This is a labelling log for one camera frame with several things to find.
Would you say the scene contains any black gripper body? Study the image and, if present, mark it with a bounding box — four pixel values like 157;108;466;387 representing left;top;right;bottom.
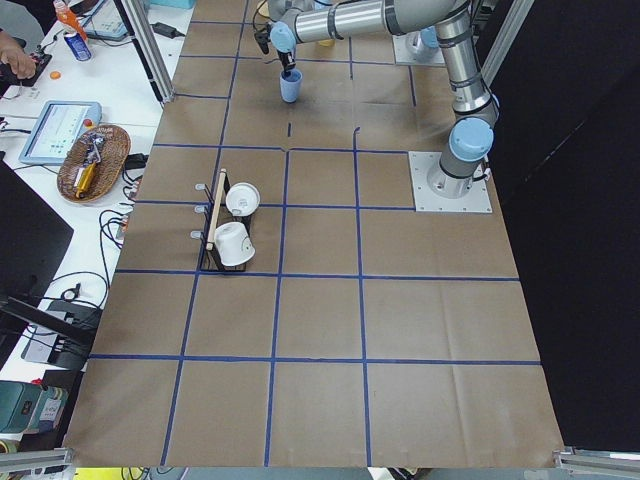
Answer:
277;50;296;75

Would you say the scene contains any light blue plastic cup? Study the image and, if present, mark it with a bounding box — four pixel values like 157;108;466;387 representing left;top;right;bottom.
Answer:
279;69;303;103

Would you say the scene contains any person's hand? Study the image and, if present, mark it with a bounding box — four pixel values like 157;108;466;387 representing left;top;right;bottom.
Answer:
0;30;36;79

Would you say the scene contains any black power adapter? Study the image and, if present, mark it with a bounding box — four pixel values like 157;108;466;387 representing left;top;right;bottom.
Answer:
151;22;185;39

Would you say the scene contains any white smiley mug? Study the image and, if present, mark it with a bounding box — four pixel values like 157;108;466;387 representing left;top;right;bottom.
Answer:
214;222;256;267

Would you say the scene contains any wooden rack dowel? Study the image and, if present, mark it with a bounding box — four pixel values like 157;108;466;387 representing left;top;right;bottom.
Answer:
205;168;227;251

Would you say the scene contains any blue drink can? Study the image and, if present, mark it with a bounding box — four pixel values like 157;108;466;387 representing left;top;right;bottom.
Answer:
64;31;92;62

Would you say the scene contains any dark wicker basket with tools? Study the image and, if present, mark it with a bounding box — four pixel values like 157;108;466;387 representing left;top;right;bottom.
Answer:
57;124;131;203

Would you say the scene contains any blue teach pendant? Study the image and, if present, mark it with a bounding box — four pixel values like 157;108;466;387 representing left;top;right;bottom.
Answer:
19;100;102;166

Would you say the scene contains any black monitor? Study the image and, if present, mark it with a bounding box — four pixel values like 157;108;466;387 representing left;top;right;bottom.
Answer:
1;163;73;363

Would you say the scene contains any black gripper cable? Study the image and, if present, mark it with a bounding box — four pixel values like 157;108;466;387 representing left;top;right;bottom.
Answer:
251;0;274;55

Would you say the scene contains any aluminium frame post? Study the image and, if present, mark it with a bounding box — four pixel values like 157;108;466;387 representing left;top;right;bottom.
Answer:
114;0;175;105

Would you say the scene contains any black wire mug rack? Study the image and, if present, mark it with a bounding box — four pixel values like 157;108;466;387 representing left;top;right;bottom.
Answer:
190;168;261;273

